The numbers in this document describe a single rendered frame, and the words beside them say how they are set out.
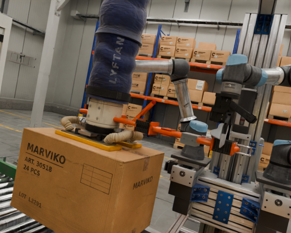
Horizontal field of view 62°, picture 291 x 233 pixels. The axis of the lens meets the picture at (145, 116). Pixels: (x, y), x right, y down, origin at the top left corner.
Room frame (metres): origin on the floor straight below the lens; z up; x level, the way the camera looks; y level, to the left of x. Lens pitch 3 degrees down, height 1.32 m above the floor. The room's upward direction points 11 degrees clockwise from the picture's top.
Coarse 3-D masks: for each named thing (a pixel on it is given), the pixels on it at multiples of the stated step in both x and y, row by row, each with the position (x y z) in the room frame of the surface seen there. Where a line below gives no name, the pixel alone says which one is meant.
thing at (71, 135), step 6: (60, 132) 1.15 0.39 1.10; (66, 132) 1.16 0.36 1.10; (72, 132) 1.17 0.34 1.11; (72, 138) 1.11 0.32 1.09; (78, 138) 1.10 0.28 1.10; (84, 138) 1.10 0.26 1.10; (90, 138) 1.10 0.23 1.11; (96, 138) 1.13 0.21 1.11; (102, 138) 1.10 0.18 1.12; (90, 144) 1.06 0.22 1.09; (96, 144) 1.05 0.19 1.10; (102, 144) 1.05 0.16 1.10; (108, 144) 1.05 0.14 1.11; (114, 144) 1.08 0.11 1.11; (108, 150) 1.01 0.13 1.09; (114, 150) 1.05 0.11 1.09
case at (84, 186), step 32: (32, 128) 1.19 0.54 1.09; (64, 128) 1.38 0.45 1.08; (32, 160) 1.12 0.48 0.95; (64, 160) 1.03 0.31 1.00; (96, 160) 0.96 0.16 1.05; (128, 160) 0.93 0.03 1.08; (160, 160) 1.22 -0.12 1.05; (32, 192) 1.10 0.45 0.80; (64, 192) 1.02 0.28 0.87; (96, 192) 0.94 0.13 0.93; (128, 192) 0.97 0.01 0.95; (64, 224) 1.00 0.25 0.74; (96, 224) 0.93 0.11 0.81; (128, 224) 1.02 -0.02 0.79
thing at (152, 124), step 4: (136, 120) 1.07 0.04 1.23; (140, 120) 1.07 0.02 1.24; (144, 120) 1.14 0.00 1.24; (136, 124) 1.08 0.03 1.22; (140, 124) 1.06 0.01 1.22; (144, 124) 1.05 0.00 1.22; (148, 124) 1.04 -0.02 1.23; (152, 124) 1.06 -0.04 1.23; (156, 124) 1.09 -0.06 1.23; (136, 128) 1.07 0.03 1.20; (140, 128) 1.06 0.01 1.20; (144, 128) 1.06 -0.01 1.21; (148, 128) 1.05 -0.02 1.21; (144, 132) 1.05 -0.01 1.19; (148, 132) 1.05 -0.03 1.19; (152, 132) 1.07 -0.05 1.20; (156, 132) 1.11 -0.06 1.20
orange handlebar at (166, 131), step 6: (114, 120) 1.15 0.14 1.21; (120, 120) 1.14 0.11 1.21; (126, 120) 1.12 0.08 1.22; (162, 132) 1.03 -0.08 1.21; (168, 132) 1.02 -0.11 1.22; (174, 132) 1.01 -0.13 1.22; (180, 132) 1.04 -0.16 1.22; (198, 138) 0.96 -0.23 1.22; (204, 138) 0.99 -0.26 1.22; (204, 144) 0.95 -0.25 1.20; (210, 144) 0.93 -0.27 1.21; (234, 150) 0.89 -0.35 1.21
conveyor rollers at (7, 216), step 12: (0, 180) 1.76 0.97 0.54; (12, 180) 1.84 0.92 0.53; (0, 192) 1.58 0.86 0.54; (0, 204) 1.41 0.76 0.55; (0, 216) 1.31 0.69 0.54; (12, 216) 1.39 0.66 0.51; (24, 216) 1.35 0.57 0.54; (0, 228) 1.22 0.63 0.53; (12, 228) 1.20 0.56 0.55; (24, 228) 1.25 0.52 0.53; (36, 228) 1.25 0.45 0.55; (48, 228) 1.28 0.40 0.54
